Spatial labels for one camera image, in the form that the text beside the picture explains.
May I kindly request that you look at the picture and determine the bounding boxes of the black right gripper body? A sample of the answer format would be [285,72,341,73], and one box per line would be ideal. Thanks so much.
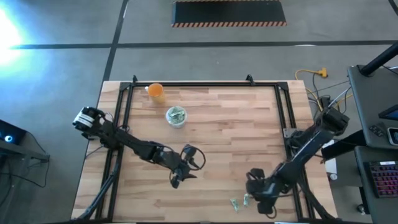
[245,167,282,215]

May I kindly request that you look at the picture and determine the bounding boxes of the white box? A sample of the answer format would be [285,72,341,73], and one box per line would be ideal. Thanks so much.
[324,157,338,175]

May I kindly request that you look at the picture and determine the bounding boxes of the yellow extension cord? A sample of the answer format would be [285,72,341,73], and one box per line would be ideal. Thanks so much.
[294,67,354,116]

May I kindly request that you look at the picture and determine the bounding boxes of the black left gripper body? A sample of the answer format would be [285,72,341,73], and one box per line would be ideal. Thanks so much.
[152,146,197,189]

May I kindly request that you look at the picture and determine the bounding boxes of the black orange-striped floor mat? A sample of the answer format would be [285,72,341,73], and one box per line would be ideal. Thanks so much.
[170,0,287,29]

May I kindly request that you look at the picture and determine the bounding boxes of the black table frame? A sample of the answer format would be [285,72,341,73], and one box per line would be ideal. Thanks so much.
[71,73,337,224]

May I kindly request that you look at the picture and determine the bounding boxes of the yellow plastic cup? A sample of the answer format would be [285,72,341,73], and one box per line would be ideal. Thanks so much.
[144,82,167,105]

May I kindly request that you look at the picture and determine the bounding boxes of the black desk leg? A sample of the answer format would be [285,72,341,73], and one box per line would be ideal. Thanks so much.
[320,130,368,161]

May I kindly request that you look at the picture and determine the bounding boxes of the black device stand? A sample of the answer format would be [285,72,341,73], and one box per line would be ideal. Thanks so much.
[0,139,51,164]

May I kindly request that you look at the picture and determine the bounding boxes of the smartphone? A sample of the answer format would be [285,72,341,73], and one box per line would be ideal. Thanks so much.
[387,126,398,147]

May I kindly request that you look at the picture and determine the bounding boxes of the black device with blue light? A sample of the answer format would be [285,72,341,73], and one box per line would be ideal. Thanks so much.
[0,119,27,146]

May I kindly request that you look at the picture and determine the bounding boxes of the black pole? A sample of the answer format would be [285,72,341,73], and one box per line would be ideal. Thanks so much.
[359,42,398,77]

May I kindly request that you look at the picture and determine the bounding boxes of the dark tablet screen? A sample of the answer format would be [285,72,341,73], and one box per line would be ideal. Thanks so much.
[377,104,398,122]

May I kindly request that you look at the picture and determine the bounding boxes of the small black controller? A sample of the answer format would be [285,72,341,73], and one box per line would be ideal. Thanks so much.
[368,124,385,138]

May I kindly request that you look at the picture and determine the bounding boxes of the clear plastic container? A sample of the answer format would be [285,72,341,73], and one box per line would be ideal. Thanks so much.
[165,105,188,129]

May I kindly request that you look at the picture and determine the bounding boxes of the dark grey desk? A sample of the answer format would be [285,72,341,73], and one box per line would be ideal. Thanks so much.
[354,145,398,224]

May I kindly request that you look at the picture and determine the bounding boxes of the black backlit keyboard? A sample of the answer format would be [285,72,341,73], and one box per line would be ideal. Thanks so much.
[363,160,398,199]

